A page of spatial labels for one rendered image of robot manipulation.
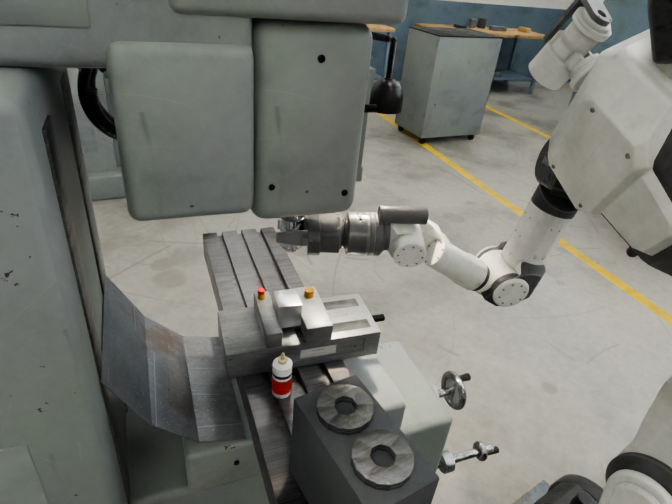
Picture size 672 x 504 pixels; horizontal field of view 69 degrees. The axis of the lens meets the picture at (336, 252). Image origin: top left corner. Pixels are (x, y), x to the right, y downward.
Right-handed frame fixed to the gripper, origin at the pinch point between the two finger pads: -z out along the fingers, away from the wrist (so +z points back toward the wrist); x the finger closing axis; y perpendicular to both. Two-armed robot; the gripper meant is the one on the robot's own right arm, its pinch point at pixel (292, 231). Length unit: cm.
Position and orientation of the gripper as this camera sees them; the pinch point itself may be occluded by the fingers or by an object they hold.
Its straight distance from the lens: 98.0
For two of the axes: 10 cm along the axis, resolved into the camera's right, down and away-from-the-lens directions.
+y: -0.7, 8.5, 5.3
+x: 0.5, 5.3, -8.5
